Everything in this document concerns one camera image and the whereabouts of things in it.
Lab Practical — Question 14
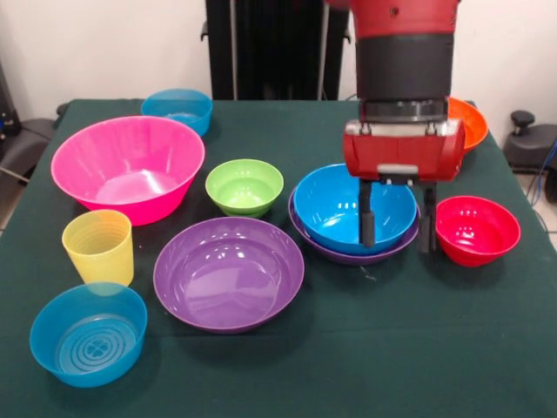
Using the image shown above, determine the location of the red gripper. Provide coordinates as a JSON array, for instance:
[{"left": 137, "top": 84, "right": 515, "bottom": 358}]
[{"left": 342, "top": 120, "right": 466, "bottom": 254}]

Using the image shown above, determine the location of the purple bowl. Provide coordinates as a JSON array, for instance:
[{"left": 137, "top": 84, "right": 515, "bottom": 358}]
[
  {"left": 152, "top": 216, "right": 305, "bottom": 335},
  {"left": 287, "top": 186, "right": 422, "bottom": 266}
]

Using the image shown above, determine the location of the small pink-red bowl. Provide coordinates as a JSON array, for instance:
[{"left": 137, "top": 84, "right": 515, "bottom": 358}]
[{"left": 434, "top": 195, "right": 522, "bottom": 267}]

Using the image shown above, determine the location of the dark green table cloth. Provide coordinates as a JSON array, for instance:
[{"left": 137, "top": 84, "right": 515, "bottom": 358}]
[{"left": 0, "top": 98, "right": 557, "bottom": 418}]

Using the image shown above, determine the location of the orange bowl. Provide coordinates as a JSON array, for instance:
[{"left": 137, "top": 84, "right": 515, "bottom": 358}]
[{"left": 447, "top": 98, "right": 489, "bottom": 154}]

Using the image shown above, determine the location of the black grey chair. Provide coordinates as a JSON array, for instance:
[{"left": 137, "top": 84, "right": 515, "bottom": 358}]
[
  {"left": 0, "top": 117, "right": 60, "bottom": 184},
  {"left": 504, "top": 109, "right": 557, "bottom": 175}
]

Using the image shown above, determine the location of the small green bowl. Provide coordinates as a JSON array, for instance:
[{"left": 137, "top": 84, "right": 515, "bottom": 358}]
[{"left": 205, "top": 158, "right": 285, "bottom": 219}]

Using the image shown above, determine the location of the translucent blue small bowl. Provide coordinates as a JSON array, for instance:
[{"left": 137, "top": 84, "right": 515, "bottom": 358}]
[
  {"left": 140, "top": 88, "right": 214, "bottom": 138},
  {"left": 29, "top": 281, "right": 149, "bottom": 389}
]

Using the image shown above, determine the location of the large pink bowl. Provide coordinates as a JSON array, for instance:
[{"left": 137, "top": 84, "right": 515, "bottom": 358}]
[{"left": 50, "top": 115, "right": 206, "bottom": 227}]

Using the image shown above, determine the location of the translucent yellow cup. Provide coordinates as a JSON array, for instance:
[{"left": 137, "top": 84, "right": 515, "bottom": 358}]
[{"left": 61, "top": 208, "right": 135, "bottom": 297}]

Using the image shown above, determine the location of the black equipment box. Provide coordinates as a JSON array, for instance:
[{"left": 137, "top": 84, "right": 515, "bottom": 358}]
[{"left": 0, "top": 58, "right": 22, "bottom": 152}]

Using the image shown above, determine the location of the blue cable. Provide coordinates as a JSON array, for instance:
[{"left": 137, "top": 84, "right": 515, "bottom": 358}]
[{"left": 531, "top": 160, "right": 550, "bottom": 206}]

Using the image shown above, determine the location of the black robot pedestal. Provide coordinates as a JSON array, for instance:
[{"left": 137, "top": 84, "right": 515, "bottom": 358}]
[{"left": 200, "top": 0, "right": 360, "bottom": 102}]

